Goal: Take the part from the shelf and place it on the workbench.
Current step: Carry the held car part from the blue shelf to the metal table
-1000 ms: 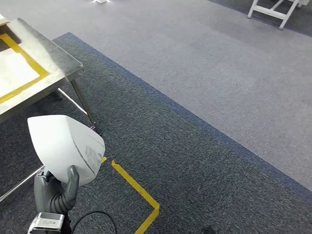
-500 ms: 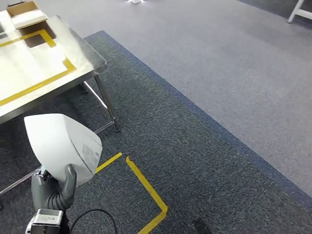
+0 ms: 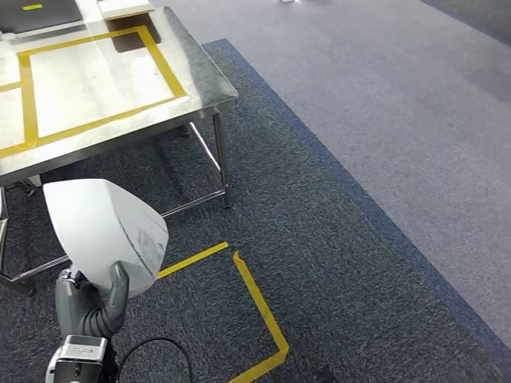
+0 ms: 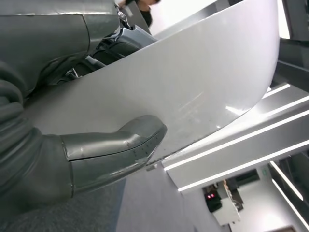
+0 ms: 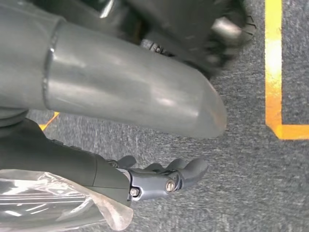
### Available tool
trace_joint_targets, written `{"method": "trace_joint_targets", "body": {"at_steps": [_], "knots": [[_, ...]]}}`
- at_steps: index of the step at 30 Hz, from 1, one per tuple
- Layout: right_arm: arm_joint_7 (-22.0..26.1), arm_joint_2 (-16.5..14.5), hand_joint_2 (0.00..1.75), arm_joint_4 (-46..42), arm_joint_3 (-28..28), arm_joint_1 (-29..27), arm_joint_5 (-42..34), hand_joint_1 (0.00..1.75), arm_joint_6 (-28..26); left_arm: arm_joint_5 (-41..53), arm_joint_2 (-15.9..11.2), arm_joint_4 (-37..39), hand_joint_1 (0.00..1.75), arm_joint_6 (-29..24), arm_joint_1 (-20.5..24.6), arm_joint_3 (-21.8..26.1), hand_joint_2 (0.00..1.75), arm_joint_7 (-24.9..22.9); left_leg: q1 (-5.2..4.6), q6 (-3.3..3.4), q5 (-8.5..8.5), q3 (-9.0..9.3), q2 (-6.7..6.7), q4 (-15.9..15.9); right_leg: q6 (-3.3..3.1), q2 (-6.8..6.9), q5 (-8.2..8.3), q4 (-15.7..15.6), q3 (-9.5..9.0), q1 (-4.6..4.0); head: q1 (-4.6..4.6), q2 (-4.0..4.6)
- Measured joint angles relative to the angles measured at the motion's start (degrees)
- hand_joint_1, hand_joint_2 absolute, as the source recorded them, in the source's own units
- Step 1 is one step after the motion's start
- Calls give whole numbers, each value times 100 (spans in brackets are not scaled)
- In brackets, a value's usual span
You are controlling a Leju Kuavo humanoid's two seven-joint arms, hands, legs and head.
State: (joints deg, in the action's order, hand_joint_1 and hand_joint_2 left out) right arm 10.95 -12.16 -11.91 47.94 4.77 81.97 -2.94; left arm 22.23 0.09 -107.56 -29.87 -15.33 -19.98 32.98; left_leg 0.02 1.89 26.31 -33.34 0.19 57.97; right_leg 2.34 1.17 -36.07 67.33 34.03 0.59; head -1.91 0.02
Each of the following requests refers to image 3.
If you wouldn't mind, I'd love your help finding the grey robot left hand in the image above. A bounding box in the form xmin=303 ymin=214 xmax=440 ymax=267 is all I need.
xmin=55 ymin=260 xmax=131 ymax=341

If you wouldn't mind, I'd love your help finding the white plastic body part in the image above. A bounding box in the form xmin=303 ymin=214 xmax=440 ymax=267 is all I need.
xmin=43 ymin=178 xmax=170 ymax=298

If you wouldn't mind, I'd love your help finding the yellow workbench tape outline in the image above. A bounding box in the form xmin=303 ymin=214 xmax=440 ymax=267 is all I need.
xmin=0 ymin=25 xmax=187 ymax=160

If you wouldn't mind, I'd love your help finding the steel workbench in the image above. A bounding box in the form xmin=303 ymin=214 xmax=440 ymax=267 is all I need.
xmin=0 ymin=6 xmax=239 ymax=297

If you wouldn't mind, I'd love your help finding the straight yellow floor tape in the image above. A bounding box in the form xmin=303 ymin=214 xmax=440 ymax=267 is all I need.
xmin=157 ymin=241 xmax=229 ymax=280

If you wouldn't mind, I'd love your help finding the bent yellow floor tape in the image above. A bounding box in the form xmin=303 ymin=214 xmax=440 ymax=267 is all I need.
xmin=227 ymin=250 xmax=289 ymax=383

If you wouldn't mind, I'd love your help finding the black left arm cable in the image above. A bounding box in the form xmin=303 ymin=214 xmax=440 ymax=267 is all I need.
xmin=116 ymin=337 xmax=195 ymax=383

